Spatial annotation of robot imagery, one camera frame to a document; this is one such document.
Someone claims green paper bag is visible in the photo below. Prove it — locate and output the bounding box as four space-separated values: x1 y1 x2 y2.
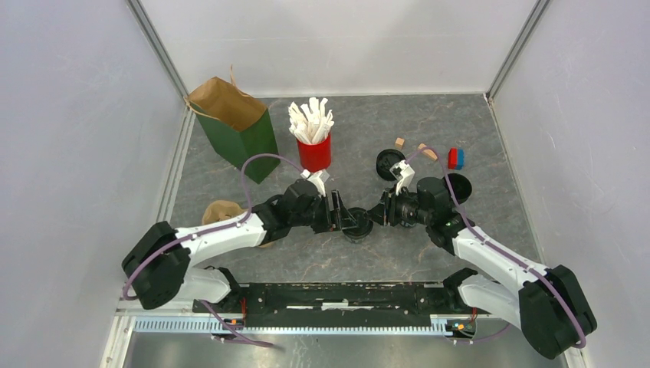
185 72 280 184

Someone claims red cup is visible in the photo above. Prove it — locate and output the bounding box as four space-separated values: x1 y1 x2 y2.
297 135 332 173

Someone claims white wrapped stirrer bundle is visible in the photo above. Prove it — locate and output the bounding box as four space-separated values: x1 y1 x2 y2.
287 97 335 145

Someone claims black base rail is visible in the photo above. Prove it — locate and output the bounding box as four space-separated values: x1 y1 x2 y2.
192 281 477 334

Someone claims long wooden block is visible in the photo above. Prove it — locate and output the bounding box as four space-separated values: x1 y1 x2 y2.
418 143 438 162

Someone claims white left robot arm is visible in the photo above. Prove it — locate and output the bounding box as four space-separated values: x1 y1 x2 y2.
121 179 358 313

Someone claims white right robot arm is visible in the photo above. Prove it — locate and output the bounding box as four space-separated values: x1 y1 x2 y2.
366 173 597 359

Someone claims red and blue block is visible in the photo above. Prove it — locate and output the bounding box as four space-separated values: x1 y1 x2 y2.
448 147 465 170

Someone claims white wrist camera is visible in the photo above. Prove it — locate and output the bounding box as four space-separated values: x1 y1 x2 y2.
389 159 415 196
300 169 330 196

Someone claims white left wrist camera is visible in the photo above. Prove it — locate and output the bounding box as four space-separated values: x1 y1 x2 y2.
300 169 330 196

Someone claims black coffee cup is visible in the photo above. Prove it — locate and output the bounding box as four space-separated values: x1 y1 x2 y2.
343 233 369 244
442 173 473 204

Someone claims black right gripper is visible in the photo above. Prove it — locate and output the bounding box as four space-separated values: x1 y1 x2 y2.
363 183 432 228

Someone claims brown cardboard cup carrier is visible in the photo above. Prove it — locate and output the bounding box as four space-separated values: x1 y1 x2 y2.
201 200 274 255

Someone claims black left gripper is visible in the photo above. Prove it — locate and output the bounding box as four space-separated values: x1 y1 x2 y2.
290 189 358 234

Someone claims black coffee lid stack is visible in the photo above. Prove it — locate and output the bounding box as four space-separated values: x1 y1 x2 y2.
376 149 405 181

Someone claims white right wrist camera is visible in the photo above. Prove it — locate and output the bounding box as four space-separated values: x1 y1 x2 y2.
389 159 415 196

